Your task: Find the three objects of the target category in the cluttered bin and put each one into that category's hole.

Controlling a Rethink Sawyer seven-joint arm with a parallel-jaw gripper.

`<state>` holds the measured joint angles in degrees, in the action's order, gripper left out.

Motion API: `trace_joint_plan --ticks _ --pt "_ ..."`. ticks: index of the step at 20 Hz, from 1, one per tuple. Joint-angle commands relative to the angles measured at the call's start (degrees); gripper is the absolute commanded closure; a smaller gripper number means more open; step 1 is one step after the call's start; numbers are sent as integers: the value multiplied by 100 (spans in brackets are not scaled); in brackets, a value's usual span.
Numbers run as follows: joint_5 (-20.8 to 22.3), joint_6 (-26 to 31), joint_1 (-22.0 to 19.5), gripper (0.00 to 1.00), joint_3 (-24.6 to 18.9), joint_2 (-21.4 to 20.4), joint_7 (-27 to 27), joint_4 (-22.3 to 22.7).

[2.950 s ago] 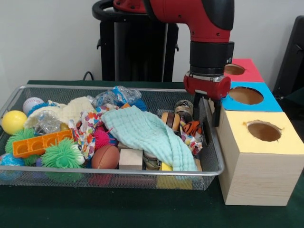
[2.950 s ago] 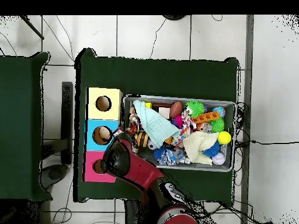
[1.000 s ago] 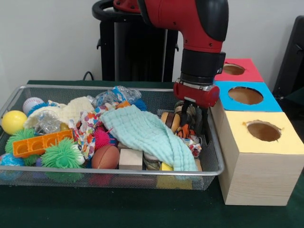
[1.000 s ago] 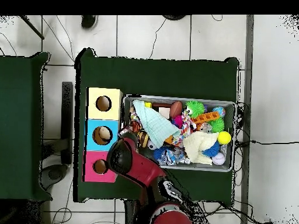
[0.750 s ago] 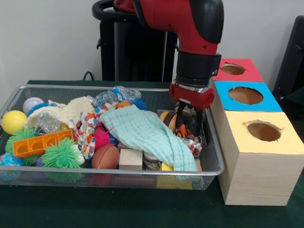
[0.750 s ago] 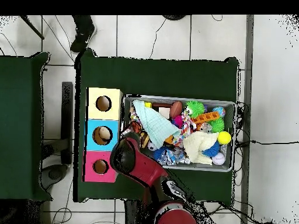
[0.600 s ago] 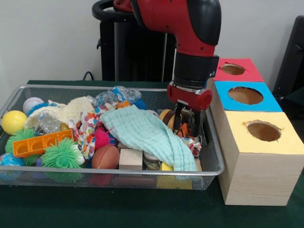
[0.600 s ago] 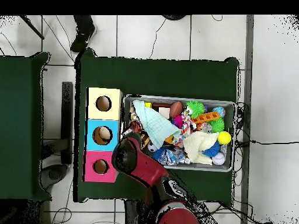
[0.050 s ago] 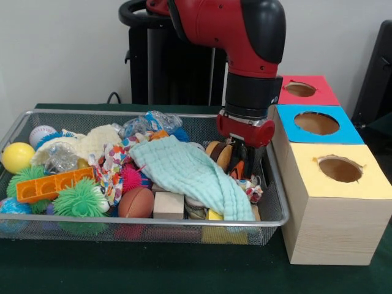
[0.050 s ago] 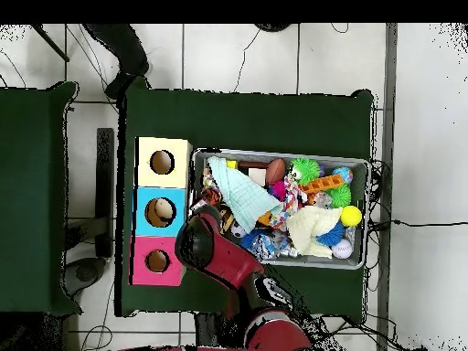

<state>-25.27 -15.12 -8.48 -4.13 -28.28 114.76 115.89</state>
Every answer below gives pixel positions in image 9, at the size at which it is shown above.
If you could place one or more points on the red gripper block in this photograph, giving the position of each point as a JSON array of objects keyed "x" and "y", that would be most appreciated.
[{"x": 248, "y": 133}]

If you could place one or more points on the orange tiger plush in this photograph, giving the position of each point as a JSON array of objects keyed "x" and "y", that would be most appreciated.
[{"x": 239, "y": 168}]

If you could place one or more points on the colourful dotted cloth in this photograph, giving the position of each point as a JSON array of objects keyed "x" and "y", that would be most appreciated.
[{"x": 110, "y": 171}]

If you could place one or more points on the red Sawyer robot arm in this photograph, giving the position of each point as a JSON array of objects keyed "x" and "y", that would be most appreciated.
[{"x": 232, "y": 39}]

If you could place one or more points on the wooden box with three holes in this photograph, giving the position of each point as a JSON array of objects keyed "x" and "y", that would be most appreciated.
[{"x": 333, "y": 232}]

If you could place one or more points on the brown yellow striped bee toy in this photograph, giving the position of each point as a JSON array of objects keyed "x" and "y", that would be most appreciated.
[{"x": 219, "y": 153}]

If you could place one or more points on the mint green quilted cloth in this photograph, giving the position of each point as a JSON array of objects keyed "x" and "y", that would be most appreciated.
[{"x": 183, "y": 165}]

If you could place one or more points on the brown toy football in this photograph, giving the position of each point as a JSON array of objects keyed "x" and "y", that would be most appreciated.
[{"x": 136, "y": 202}]

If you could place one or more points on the dark green table cloth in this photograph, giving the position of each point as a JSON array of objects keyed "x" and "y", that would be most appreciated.
[
  {"x": 384, "y": 121},
  {"x": 153, "y": 269}
]

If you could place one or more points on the cream knitted cloth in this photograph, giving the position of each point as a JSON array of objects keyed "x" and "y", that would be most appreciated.
[{"x": 95, "y": 141}]

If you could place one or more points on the black flat panel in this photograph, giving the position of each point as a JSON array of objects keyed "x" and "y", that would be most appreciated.
[{"x": 376, "y": 76}]

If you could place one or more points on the green spiky ball with eyes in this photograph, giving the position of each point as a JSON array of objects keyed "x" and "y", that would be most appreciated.
[{"x": 79, "y": 199}]

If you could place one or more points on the orange building block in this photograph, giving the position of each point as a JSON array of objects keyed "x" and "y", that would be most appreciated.
[{"x": 46, "y": 186}]

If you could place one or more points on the white baseball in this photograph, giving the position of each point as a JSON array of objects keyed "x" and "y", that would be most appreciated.
[{"x": 41, "y": 134}]

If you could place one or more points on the yellow ball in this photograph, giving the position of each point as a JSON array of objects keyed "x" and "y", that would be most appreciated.
[{"x": 18, "y": 157}]

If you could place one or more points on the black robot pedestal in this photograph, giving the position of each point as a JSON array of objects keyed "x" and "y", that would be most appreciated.
[{"x": 153, "y": 67}]

